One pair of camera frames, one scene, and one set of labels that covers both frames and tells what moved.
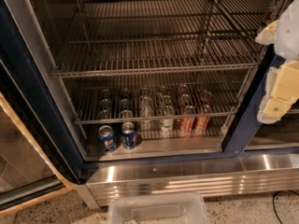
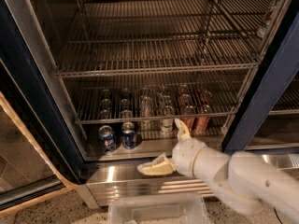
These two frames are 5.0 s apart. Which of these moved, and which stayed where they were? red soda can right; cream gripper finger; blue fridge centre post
Moved: cream gripper finger
Stayed: red soda can right; blue fridge centre post
